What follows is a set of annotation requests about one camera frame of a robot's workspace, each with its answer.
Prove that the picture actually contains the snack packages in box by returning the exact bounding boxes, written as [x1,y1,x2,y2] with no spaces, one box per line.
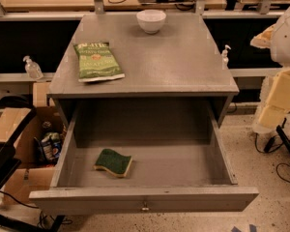
[34,121,62,163]

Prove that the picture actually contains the green chip bag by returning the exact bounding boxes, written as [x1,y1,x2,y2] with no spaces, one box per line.
[73,43,125,82]

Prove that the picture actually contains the clear sanitizer pump bottle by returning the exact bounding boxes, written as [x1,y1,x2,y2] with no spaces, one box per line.
[23,55,44,80]

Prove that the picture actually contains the brown cardboard box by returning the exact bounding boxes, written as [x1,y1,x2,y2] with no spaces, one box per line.
[0,82,64,205]

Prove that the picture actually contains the small white pump bottle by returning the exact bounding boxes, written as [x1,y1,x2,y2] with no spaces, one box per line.
[221,44,231,68]

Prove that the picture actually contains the grey wooden cabinet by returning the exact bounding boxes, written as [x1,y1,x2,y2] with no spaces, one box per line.
[48,13,239,124]

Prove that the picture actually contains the green yellow sponge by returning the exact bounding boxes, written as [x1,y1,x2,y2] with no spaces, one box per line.
[94,149,132,178]

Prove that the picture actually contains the black stand with cables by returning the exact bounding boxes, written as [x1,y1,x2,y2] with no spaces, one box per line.
[254,117,290,185]

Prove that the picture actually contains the black chair frame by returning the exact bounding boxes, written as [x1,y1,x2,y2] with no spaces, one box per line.
[0,92,66,232]

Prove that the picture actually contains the grey open drawer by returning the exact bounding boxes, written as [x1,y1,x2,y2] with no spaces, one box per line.
[30,99,258,215]

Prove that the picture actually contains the metal drawer knob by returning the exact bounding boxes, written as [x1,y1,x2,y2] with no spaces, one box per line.
[141,201,150,212]

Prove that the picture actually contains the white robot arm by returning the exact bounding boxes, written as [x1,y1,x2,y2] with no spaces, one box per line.
[250,7,290,133]

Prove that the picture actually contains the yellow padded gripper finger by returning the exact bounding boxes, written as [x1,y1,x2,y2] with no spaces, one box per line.
[258,68,290,129]
[250,25,275,48]

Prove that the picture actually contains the white ceramic bowl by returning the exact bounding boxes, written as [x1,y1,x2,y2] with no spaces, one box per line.
[136,10,166,34]

